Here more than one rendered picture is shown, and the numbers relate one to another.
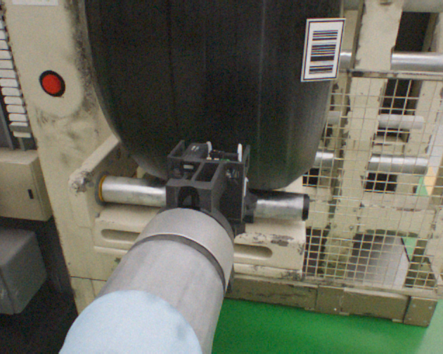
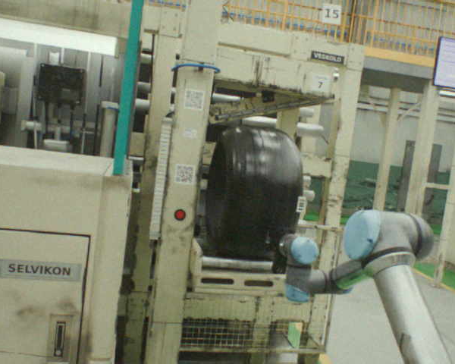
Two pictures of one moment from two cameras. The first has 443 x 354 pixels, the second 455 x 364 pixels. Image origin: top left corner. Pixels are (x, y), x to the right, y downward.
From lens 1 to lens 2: 125 cm
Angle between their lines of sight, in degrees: 34
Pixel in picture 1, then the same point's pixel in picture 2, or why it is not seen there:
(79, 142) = (184, 241)
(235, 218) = not seen: hidden behind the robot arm
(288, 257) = (279, 285)
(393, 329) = not seen: outside the picture
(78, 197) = (199, 260)
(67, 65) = (189, 207)
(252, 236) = (265, 276)
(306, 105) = (295, 219)
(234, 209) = not seen: hidden behind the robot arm
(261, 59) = (287, 205)
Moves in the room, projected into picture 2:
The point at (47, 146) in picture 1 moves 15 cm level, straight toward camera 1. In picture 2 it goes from (167, 243) to (192, 253)
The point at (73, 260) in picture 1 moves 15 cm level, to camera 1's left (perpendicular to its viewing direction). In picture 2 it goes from (158, 310) to (120, 311)
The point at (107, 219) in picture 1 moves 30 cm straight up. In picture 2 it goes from (205, 272) to (214, 194)
